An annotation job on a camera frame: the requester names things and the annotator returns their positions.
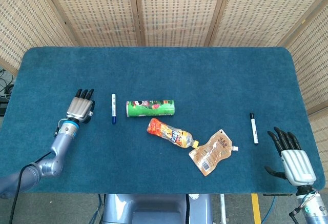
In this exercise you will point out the tan spouted drink pouch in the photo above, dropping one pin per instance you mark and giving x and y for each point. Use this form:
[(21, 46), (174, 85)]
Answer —
[(211, 154)]

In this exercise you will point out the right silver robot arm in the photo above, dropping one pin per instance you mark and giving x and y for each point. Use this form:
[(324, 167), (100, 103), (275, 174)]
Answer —
[(317, 208)]

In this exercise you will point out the blue cap whiteboard marker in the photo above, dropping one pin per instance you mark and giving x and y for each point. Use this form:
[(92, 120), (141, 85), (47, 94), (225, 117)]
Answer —
[(114, 107)]

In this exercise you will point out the woven folding screen panel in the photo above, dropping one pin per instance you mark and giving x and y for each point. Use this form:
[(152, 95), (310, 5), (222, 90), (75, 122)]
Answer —
[(23, 21), (314, 67), (94, 11), (261, 11), (179, 11)]

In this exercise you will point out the grey robot torso base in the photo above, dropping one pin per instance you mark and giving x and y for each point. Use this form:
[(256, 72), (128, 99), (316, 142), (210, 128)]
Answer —
[(153, 208)]

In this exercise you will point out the yellow floor tape strip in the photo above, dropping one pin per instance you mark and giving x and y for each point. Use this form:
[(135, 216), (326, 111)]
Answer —
[(256, 208)]

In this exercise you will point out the blue table mat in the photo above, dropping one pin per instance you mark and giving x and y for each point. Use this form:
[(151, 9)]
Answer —
[(179, 75)]

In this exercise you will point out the white table leg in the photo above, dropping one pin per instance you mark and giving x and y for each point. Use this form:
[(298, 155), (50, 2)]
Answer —
[(223, 208)]

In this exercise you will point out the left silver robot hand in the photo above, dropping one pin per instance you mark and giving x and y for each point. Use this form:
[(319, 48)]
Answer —
[(80, 107)]

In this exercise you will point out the black cap whiteboard marker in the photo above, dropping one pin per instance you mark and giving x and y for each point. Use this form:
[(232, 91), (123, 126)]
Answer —
[(254, 129)]

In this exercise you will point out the green chips can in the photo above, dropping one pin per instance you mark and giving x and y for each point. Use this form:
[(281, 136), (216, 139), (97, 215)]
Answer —
[(151, 108)]

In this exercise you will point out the orange drink plastic bottle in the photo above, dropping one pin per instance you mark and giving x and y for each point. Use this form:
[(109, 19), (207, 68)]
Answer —
[(169, 133)]

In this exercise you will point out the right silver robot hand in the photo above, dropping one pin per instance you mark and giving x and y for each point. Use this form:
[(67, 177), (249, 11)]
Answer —
[(297, 165)]

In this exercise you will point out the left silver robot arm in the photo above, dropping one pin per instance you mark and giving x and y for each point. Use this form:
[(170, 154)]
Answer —
[(60, 144)]

